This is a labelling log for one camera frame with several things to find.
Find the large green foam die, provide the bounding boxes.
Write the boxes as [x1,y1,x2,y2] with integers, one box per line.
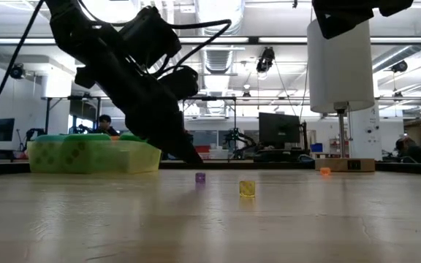
[118,131,148,143]
[63,133,113,172]

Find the black background table stand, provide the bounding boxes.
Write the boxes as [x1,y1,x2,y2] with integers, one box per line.
[41,95,102,136]

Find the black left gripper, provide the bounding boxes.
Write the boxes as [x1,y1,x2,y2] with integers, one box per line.
[55,21,204,164]

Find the large background computer monitor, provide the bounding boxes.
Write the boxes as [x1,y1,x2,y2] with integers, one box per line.
[257,112,301,144]

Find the black ceiling spotlight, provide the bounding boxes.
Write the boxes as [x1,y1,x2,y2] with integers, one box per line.
[9,62,27,80]
[390,60,409,73]
[256,46,276,74]

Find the person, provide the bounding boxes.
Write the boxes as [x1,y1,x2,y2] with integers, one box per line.
[394,136,421,164]
[77,114,121,137]

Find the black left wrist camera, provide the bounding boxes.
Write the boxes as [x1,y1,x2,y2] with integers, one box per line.
[118,5,183,69]

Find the black background rig frame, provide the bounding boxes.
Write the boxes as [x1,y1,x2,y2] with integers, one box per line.
[181,95,238,161]

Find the yellow translucent plastic bin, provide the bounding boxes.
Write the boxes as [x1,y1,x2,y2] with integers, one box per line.
[26,140,162,175]

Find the small yellow translucent die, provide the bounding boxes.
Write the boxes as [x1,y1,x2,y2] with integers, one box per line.
[238,180,257,199]

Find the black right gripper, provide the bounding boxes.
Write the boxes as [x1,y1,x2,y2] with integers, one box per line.
[311,0,415,40]

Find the small background computer monitor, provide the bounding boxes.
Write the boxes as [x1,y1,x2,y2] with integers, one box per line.
[0,117,16,142]

